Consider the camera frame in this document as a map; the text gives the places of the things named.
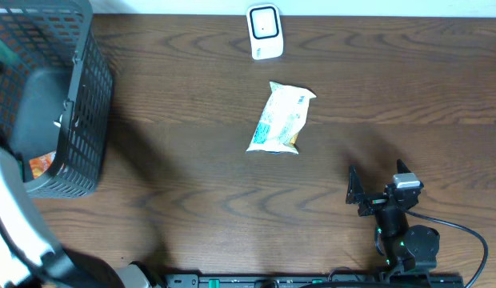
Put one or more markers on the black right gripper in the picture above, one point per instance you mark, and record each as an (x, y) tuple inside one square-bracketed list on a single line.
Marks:
[(356, 194)]

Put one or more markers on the yellow white snack bag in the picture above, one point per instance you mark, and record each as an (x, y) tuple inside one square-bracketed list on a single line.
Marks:
[(282, 118)]

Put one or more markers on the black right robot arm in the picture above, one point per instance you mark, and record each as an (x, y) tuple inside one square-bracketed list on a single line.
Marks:
[(408, 249)]

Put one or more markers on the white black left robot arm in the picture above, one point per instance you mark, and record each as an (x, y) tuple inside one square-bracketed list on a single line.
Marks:
[(30, 254)]

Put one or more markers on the white barcode scanner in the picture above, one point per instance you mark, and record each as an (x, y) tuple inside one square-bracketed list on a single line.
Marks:
[(265, 31)]

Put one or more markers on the orange snack packet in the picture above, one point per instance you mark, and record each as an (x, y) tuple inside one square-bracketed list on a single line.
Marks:
[(41, 164)]

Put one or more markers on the grey plastic mesh basket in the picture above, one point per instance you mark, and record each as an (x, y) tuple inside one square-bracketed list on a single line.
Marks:
[(55, 94)]

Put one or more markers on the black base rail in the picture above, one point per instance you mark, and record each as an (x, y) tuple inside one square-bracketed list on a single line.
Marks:
[(339, 279)]

